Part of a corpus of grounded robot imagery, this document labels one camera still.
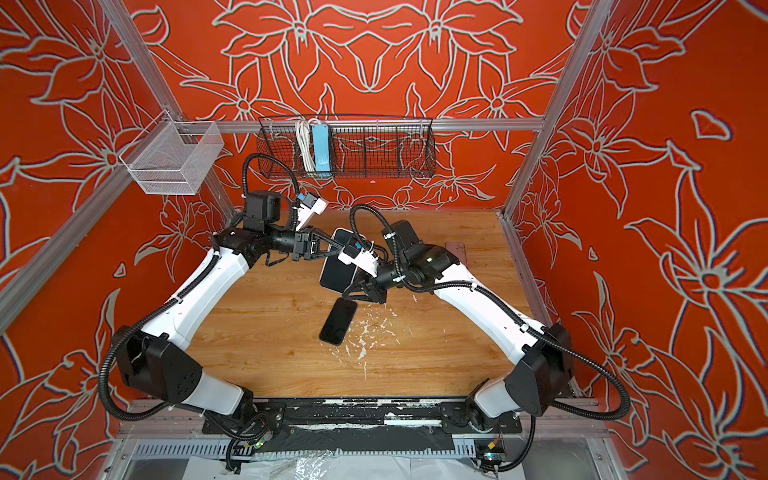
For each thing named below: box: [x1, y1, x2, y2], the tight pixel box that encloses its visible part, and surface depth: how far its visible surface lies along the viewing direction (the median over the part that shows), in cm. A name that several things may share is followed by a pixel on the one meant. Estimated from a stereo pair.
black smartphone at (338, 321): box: [319, 297, 358, 346], surface depth 92 cm
